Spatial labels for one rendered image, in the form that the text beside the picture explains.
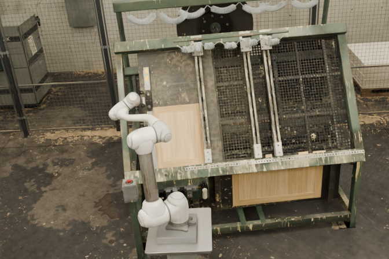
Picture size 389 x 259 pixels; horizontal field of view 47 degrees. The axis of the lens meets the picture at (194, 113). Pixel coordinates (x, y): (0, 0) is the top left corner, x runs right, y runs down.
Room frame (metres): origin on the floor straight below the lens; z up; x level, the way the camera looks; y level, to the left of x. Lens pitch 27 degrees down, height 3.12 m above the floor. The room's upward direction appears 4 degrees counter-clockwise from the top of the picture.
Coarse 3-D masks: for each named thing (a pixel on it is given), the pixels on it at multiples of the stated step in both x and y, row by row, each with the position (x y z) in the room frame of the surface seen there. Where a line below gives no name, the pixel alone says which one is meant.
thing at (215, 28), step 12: (180, 12) 4.47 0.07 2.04; (192, 12) 4.48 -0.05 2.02; (240, 12) 4.50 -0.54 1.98; (180, 24) 4.47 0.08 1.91; (192, 24) 4.48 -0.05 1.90; (204, 24) 4.47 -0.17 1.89; (216, 24) 4.44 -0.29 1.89; (228, 24) 4.48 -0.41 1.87; (240, 24) 4.50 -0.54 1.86; (252, 24) 4.51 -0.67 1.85
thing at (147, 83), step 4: (144, 68) 3.93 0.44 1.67; (148, 68) 3.92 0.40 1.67; (144, 72) 3.90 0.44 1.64; (148, 72) 3.90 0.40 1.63; (144, 76) 3.87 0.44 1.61; (148, 76) 3.87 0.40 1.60; (144, 80) 3.85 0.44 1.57; (148, 84) 3.83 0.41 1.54; (148, 88) 3.81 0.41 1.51; (148, 112) 3.68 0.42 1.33; (152, 112) 3.68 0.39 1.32; (148, 124) 3.61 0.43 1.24; (152, 152) 3.46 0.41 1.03; (156, 160) 3.42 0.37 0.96; (156, 164) 3.40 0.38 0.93; (156, 168) 3.38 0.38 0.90
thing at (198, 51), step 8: (200, 40) 3.87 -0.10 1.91; (192, 48) 3.96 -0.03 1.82; (200, 48) 3.86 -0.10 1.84; (200, 56) 3.95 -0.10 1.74; (200, 64) 3.91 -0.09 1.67; (200, 72) 3.86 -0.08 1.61; (200, 80) 3.82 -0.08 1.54; (200, 88) 3.81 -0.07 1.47; (200, 96) 3.73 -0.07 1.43; (200, 104) 3.69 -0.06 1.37; (200, 112) 3.64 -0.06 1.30; (208, 136) 3.51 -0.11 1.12; (208, 144) 3.47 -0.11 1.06; (208, 152) 3.43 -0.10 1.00; (208, 160) 3.39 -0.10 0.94
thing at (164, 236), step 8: (192, 216) 2.81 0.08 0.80; (160, 232) 2.63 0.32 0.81; (168, 232) 2.63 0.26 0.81; (176, 232) 2.62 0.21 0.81; (184, 232) 2.62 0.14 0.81; (192, 232) 2.61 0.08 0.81; (160, 240) 2.57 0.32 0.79; (168, 240) 2.57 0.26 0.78; (176, 240) 2.57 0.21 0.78; (184, 240) 2.56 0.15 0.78; (192, 240) 2.56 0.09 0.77
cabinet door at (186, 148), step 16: (160, 112) 3.70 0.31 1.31; (176, 112) 3.70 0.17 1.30; (192, 112) 3.70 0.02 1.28; (176, 128) 3.61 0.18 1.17; (192, 128) 3.61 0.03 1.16; (160, 144) 3.52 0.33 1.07; (176, 144) 3.53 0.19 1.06; (192, 144) 3.52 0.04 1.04; (160, 160) 3.44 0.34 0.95; (176, 160) 3.44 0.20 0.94; (192, 160) 3.44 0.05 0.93
